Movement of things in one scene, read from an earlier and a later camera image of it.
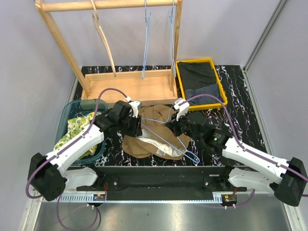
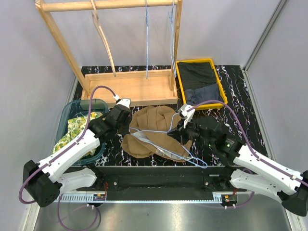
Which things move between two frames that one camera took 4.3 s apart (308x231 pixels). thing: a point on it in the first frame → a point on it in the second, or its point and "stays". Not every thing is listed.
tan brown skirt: (157, 138) stays
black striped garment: (195, 75) stays
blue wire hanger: (166, 121) → (133, 129)
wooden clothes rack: (154, 86) stays
